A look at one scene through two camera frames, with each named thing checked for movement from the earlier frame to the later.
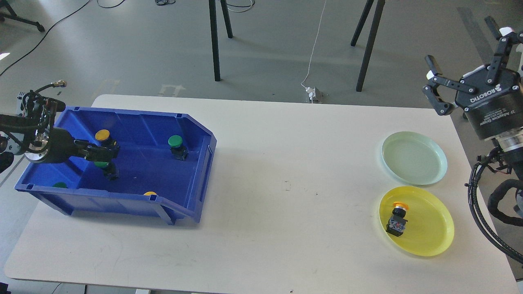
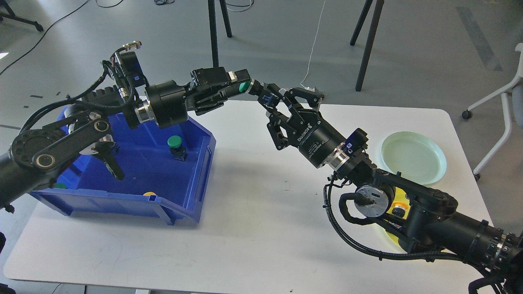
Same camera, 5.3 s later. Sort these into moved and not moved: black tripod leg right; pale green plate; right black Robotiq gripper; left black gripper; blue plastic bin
Moved: right black Robotiq gripper; left black gripper
Not moved: blue plastic bin; black tripod leg right; pale green plate
